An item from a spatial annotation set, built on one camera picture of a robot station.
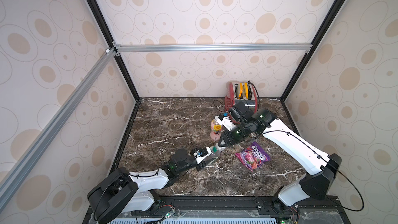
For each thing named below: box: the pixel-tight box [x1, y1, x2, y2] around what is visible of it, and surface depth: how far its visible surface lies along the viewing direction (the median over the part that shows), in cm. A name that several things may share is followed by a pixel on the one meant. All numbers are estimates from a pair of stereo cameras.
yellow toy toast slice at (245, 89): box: [242, 82, 249, 100], surface depth 99 cm
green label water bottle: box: [203, 144, 226, 165], surface depth 74 cm
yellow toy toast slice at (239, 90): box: [235, 82, 244, 100], surface depth 99 cm
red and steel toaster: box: [224, 81, 258, 114], surface depth 99 cm
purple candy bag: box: [234, 142, 272, 172], surface depth 89 cm
